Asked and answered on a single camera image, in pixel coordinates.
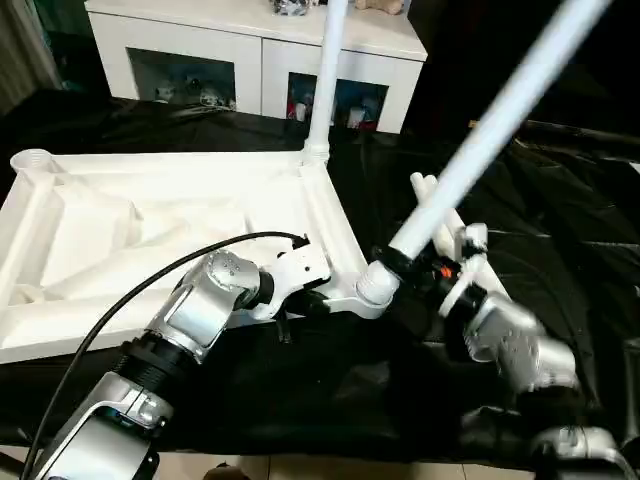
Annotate white plastic table top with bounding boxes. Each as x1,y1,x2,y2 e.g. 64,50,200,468
0,147,401,364

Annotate black shiny mat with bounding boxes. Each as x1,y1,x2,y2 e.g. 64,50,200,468
0,87,640,459

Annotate brown rounded object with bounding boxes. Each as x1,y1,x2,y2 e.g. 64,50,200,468
205,462,251,480

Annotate long black bar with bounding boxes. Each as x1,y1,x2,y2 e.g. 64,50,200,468
524,121,640,152

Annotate beige teddy bear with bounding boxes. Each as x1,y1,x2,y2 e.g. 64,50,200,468
355,0,405,13

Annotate white sideboard cabinet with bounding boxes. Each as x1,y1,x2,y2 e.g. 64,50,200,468
87,0,429,135

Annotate dark cluttered bundle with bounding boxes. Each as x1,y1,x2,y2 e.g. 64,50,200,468
269,0,315,15

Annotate beige curtain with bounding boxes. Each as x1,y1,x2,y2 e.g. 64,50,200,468
0,0,61,116

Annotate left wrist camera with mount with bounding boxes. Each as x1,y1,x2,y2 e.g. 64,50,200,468
249,244,335,321

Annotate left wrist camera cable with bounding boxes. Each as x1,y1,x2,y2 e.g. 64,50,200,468
19,231,311,480

